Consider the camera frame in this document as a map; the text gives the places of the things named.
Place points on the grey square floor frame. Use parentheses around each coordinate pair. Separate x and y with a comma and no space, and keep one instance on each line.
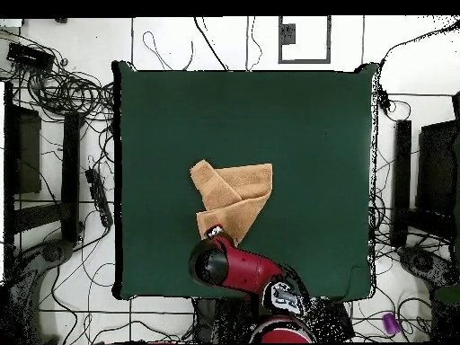
(327,39)

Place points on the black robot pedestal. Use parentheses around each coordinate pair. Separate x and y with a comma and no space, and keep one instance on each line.
(206,320)

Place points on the purple plastic object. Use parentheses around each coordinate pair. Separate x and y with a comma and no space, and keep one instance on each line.
(391,323)

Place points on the dark green table cloth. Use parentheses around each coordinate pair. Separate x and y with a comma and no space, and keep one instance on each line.
(161,125)

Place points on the orange terry towel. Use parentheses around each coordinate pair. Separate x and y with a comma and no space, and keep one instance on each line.
(244,179)

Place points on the black upright stand post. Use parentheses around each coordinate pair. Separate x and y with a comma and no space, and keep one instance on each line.
(70,172)
(401,179)

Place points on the small dark grey plate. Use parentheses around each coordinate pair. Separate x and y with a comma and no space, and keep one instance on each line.
(288,33)

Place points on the dark flat panel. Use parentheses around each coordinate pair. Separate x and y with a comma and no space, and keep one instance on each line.
(28,151)
(436,169)

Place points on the black power strip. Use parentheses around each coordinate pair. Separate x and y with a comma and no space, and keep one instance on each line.
(99,197)

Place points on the black rectangular device box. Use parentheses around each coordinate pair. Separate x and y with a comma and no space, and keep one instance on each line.
(30,56)

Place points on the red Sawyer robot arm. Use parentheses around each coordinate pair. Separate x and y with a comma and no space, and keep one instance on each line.
(248,267)

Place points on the dark grey stand foot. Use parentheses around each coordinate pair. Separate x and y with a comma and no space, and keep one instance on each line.
(424,264)
(55,251)

